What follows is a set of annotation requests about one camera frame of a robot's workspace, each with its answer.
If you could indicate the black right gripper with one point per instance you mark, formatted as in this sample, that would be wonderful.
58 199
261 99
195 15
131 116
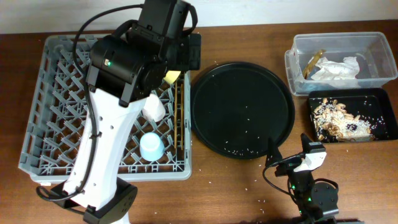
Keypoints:
277 155

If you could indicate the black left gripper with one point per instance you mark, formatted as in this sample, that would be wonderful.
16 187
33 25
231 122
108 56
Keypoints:
189 53

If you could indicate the yellow plastic bowl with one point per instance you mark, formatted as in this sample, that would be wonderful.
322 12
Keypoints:
171 76

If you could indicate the wooden chopstick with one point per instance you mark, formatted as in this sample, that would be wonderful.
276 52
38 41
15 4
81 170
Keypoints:
182 115
175 114

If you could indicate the pink plastic cup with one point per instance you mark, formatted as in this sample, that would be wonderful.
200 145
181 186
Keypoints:
153 109

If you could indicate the light blue plastic cup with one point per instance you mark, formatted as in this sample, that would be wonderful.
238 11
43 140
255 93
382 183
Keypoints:
151 147

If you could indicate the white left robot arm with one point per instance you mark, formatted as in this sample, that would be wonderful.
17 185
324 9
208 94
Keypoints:
125 68

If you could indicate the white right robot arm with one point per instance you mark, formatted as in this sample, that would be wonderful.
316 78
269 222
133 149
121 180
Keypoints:
316 199

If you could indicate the grey plastic dishwasher rack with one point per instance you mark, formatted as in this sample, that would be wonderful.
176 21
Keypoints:
57 118

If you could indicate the pile of food scraps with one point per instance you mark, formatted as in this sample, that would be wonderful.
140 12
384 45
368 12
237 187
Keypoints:
333 123

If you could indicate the black rectangular food tray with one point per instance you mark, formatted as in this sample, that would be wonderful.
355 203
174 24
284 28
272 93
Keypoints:
371 103

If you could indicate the round black tray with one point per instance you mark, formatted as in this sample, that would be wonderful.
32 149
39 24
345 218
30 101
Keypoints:
238 107

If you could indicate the brown banana peel scrap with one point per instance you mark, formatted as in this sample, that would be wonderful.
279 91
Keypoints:
309 67

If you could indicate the crumpled white paper napkin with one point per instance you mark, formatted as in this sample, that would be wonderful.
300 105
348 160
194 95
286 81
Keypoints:
330 70

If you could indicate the clear plastic bin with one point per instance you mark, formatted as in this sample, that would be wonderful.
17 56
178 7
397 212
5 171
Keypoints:
371 49

